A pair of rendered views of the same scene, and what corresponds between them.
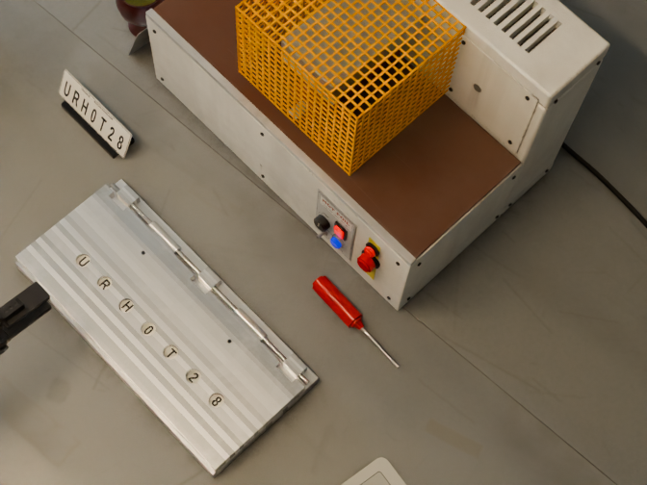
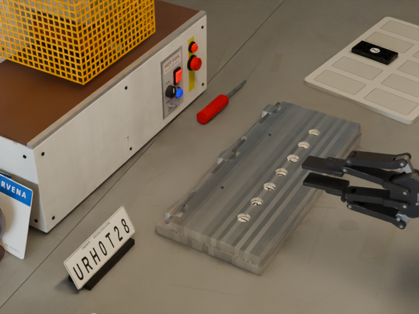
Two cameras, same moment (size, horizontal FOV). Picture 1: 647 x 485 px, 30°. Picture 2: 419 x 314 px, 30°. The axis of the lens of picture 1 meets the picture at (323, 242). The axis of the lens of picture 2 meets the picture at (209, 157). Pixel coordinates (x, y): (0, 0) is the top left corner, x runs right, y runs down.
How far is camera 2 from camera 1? 1.77 m
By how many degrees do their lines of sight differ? 60
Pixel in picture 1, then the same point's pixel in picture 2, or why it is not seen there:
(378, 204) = (168, 26)
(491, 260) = not seen: hidden behind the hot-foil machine
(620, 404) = (224, 18)
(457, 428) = (269, 61)
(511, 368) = (221, 50)
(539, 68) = not seen: outside the picture
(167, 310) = (262, 166)
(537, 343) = not seen: hidden behind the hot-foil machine
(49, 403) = (361, 227)
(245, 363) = (281, 125)
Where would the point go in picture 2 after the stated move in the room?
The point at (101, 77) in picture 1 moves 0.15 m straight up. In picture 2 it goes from (51, 272) to (39, 204)
